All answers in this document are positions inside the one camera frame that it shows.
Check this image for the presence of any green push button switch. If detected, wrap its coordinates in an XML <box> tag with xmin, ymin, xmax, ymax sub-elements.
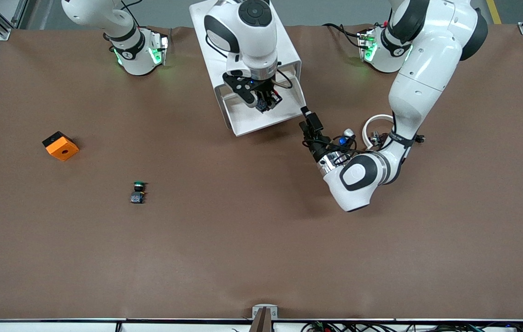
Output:
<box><xmin>130</xmin><ymin>181</ymin><xmax>147</xmax><ymax>205</ymax></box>

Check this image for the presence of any black cable bundle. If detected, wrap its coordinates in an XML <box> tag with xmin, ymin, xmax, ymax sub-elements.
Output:
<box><xmin>300</xmin><ymin>321</ymin><xmax>523</xmax><ymax>332</ymax></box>

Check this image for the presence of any white curved plastic part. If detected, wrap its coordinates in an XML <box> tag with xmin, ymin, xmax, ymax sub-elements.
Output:
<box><xmin>363</xmin><ymin>114</ymin><xmax>396</xmax><ymax>150</ymax></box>

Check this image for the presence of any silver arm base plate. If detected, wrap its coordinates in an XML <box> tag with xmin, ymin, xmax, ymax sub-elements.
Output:
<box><xmin>151</xmin><ymin>29</ymin><xmax>170</xmax><ymax>65</ymax></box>
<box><xmin>358</xmin><ymin>28</ymin><xmax>378</xmax><ymax>63</ymax></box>

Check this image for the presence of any grey bracket with brown post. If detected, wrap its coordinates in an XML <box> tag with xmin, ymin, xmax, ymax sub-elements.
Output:
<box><xmin>251</xmin><ymin>303</ymin><xmax>279</xmax><ymax>332</ymax></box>

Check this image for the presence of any white table edge rail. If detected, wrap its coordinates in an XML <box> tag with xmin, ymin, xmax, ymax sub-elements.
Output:
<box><xmin>0</xmin><ymin>317</ymin><xmax>523</xmax><ymax>332</ymax></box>

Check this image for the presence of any red push button switch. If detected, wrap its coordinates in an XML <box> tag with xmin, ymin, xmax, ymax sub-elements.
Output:
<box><xmin>258</xmin><ymin>95</ymin><xmax>284</xmax><ymax>114</ymax></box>

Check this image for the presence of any brown table cover sheet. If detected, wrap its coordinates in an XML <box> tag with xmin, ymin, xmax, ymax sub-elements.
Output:
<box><xmin>0</xmin><ymin>23</ymin><xmax>523</xmax><ymax>321</ymax></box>

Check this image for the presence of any black arm base cable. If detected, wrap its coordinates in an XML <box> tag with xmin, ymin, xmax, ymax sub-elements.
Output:
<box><xmin>323</xmin><ymin>22</ymin><xmax>364</xmax><ymax>49</ymax></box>

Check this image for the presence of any orange and black button box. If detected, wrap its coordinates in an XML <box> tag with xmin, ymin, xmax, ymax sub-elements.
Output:
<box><xmin>42</xmin><ymin>131</ymin><xmax>80</xmax><ymax>161</ymax></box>

